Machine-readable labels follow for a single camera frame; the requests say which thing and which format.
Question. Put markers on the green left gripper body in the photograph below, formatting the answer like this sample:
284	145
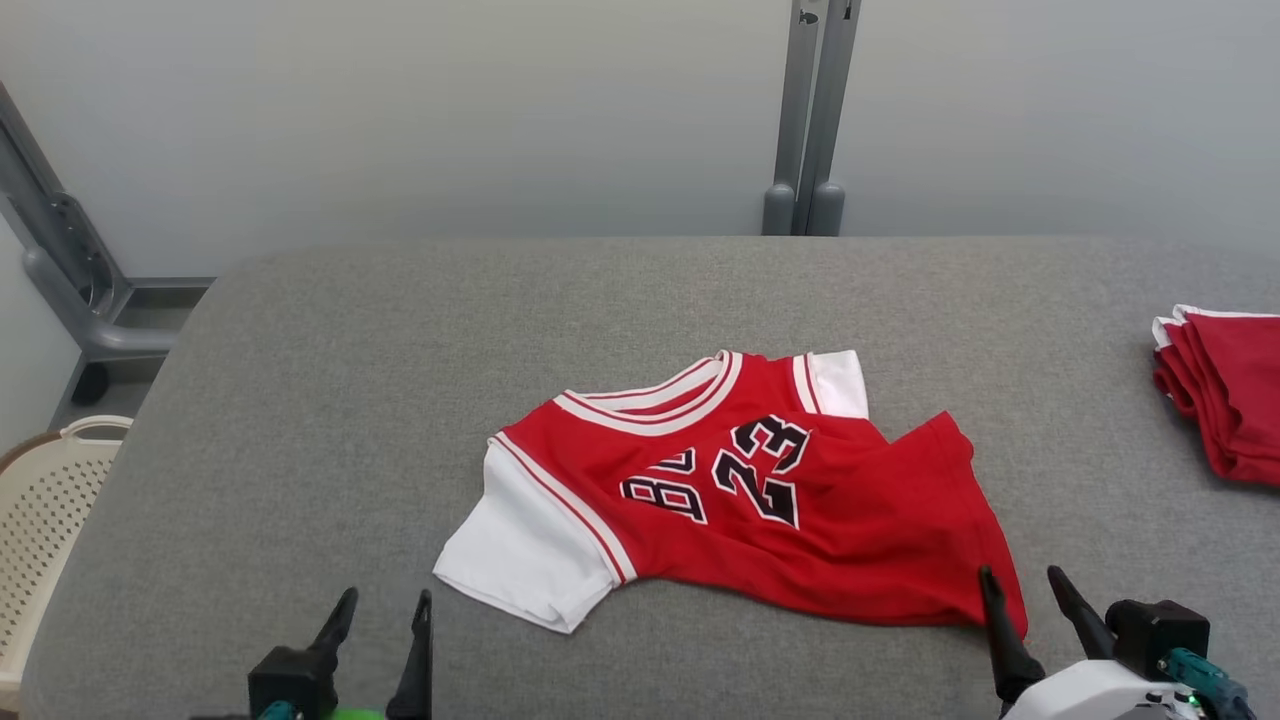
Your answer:
360	715

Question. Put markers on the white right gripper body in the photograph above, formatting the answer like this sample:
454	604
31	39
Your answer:
1090	695

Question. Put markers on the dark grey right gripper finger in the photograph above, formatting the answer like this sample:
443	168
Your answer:
1010	650
1088	625

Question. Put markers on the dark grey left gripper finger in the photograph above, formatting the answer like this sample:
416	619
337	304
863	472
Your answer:
415	670
335	625

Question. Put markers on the red jersey with white sleeves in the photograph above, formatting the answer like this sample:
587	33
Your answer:
800	530

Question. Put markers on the red shorts with white trim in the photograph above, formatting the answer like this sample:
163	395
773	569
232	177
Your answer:
1235	400

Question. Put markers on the beige perforated laundry basket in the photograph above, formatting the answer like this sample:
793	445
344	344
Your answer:
45	540

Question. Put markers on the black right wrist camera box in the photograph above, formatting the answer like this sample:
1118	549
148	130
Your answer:
1155	630

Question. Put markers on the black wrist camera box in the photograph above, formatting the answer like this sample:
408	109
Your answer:
295	680
1155	630

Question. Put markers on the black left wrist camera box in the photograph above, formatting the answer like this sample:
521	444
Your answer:
295	680

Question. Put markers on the teal left camera connector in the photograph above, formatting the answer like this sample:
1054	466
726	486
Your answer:
278	711

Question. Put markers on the teal camera connector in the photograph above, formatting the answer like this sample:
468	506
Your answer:
278	711
1205	680

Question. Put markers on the teal right camera connector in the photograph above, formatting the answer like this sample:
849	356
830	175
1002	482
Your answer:
1205	680

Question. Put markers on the black frame foot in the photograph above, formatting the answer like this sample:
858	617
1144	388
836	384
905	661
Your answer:
92	385

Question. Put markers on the grey metal frame bracket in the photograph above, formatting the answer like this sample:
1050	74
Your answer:
60	240

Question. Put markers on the grey metal post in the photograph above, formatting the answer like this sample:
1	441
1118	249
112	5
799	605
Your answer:
785	120
828	120

